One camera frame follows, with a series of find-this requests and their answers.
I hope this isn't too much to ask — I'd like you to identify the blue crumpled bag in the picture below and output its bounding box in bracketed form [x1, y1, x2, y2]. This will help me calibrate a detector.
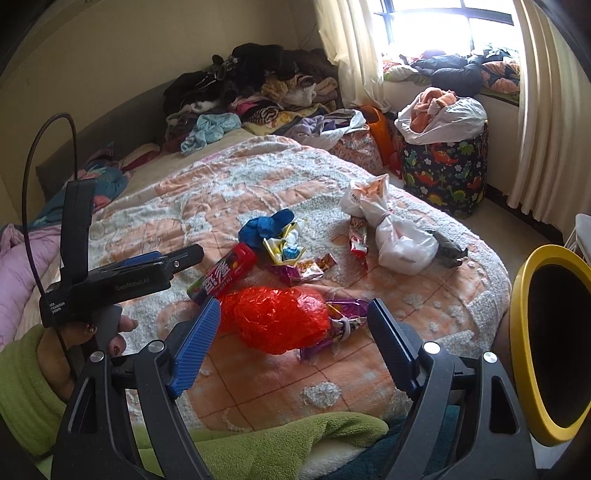
[238, 209, 296, 252]

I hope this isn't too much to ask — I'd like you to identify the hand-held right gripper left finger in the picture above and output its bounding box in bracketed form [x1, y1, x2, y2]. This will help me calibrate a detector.
[53, 298, 222, 480]

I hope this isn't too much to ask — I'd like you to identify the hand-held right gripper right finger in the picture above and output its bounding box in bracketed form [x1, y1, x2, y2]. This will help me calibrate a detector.
[367, 298, 539, 480]

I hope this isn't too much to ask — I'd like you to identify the heap of jackets and bedding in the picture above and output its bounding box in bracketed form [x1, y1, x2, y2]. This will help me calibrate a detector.
[383, 44, 520, 95]

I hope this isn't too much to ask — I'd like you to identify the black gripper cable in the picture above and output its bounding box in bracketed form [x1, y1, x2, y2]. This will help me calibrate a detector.
[25, 113, 79, 384]

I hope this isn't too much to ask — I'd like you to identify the orange white chenille blanket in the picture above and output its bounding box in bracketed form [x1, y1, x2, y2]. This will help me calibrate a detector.
[69, 134, 513, 435]

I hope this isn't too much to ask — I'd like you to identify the lavender garment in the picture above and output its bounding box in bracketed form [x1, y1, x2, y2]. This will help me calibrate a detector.
[286, 110, 366, 149]

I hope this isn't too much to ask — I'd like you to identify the grey bed headboard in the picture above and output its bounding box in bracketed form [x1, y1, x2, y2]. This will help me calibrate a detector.
[34, 78, 176, 185]

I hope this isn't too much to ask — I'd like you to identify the red yellow candy wrapper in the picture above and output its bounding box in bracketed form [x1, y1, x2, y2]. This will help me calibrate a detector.
[295, 253, 338, 282]

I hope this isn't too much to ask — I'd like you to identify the red candy tube wrapper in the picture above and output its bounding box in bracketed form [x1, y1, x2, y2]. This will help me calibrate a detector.
[187, 244, 257, 305]

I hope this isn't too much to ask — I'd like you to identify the white yellow snack bag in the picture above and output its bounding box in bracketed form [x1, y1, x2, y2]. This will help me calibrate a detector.
[339, 174, 439, 269]

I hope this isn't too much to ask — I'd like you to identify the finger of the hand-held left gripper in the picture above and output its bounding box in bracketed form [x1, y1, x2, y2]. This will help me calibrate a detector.
[90, 244, 205, 283]
[121, 251, 163, 269]

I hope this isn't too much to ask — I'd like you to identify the grey crumpled wrapper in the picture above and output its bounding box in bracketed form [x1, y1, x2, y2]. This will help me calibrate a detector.
[431, 229, 469, 268]

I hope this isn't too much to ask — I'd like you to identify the green fleece clothing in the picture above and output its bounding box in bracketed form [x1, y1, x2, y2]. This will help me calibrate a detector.
[37, 412, 389, 480]

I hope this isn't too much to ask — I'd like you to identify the window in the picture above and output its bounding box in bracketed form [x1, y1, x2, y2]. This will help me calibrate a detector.
[374, 0, 527, 61]

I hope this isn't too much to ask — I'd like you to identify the purple snack wrapper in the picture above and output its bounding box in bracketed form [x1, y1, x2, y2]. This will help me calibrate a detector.
[274, 263, 324, 287]
[300, 299, 370, 363]

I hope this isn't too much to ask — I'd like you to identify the yellow rimmed waste bin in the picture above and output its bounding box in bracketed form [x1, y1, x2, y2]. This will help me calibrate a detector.
[508, 244, 591, 448]

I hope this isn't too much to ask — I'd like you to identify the light blue garment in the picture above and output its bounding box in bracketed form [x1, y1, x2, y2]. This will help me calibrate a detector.
[180, 113, 242, 155]

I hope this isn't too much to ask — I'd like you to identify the orange towel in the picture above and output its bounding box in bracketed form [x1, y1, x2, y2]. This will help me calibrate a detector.
[410, 88, 458, 132]

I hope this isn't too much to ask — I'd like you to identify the pink quilt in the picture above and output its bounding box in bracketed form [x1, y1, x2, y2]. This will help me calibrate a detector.
[0, 224, 63, 342]

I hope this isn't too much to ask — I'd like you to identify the yellow white crumpled wrapper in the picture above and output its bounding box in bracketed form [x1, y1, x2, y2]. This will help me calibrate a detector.
[262, 219, 308, 266]

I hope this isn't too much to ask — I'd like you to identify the white wire stool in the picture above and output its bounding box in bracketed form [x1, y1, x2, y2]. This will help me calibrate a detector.
[563, 212, 591, 259]

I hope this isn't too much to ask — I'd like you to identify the orange plastic container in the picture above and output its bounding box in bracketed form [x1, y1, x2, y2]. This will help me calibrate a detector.
[360, 105, 398, 167]

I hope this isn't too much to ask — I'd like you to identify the cream curtain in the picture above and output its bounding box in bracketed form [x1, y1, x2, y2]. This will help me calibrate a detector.
[505, 0, 587, 232]
[314, 0, 393, 112]

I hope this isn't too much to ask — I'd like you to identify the red plastic bag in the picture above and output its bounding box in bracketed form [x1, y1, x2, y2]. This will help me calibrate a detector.
[219, 286, 331, 355]

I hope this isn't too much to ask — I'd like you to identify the dinosaur print fabric basket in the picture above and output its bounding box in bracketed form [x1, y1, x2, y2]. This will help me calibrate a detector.
[398, 122, 490, 217]

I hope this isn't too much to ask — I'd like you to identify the pile of mixed clothes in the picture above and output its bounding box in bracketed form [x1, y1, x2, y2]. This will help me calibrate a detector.
[161, 42, 342, 155]

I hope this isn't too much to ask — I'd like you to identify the floral fabric storage box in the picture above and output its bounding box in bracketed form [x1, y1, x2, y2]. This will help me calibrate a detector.
[330, 129, 384, 176]

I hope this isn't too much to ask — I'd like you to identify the person's left forearm green sleeve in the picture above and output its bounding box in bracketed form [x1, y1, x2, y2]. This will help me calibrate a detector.
[0, 325, 70, 460]

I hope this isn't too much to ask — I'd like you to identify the white plastic laundry bag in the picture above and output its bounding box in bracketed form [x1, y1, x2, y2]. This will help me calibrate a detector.
[394, 87, 489, 146]

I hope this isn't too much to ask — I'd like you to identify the blue floral printed cloth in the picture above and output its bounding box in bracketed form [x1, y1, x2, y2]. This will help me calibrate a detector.
[32, 152, 130, 227]

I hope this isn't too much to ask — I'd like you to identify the red snack wrapper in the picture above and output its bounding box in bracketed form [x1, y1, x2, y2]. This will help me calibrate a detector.
[347, 216, 371, 271]

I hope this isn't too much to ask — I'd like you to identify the person's left hand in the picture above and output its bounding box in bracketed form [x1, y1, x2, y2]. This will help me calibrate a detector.
[34, 316, 139, 402]

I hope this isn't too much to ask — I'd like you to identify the dark teal cloth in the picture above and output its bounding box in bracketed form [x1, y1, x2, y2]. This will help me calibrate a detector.
[277, 406, 462, 480]

